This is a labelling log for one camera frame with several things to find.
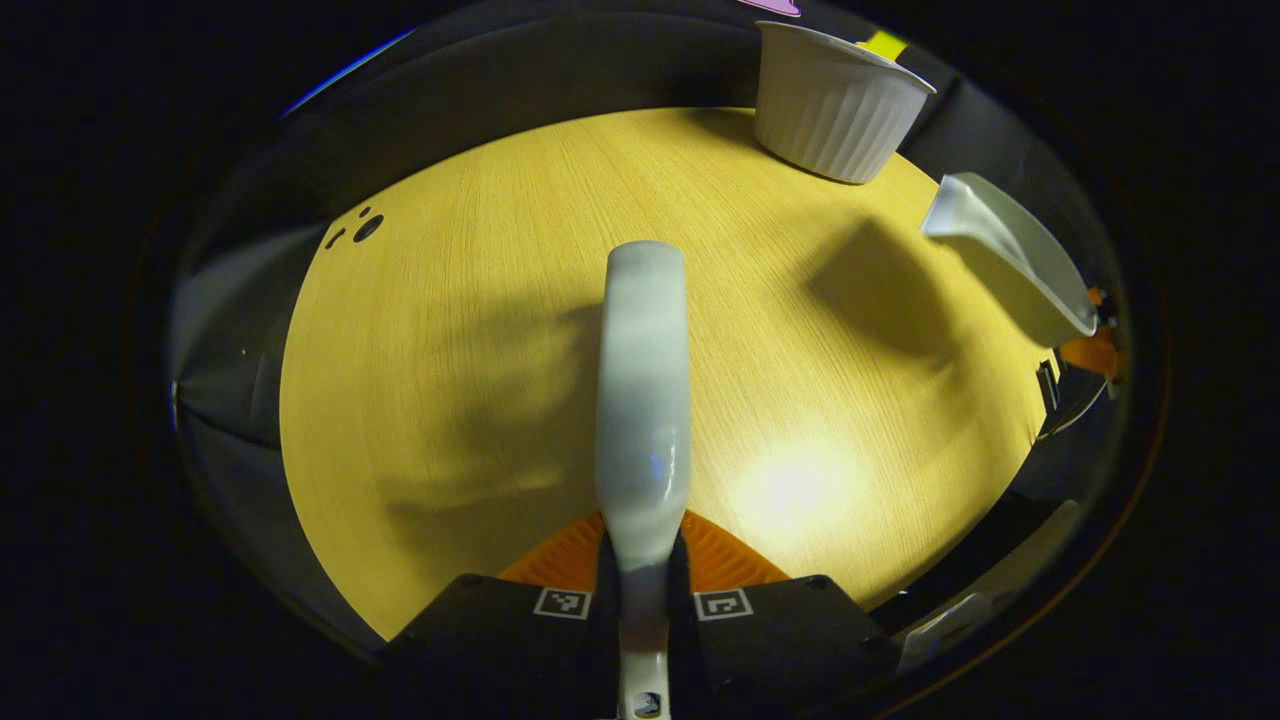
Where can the white dustpan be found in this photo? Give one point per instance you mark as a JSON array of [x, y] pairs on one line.
[[1020, 265]]

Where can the small white broom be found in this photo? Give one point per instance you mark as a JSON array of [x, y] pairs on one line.
[[643, 400]]

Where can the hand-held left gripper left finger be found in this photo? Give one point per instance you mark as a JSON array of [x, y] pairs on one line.
[[490, 650]]

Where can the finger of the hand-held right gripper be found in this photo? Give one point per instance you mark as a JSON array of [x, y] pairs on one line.
[[1090, 353]]

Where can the white ribbed garbage bin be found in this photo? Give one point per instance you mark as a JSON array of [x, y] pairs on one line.
[[835, 105]]

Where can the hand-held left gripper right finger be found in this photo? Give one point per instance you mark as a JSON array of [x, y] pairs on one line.
[[790, 650]]

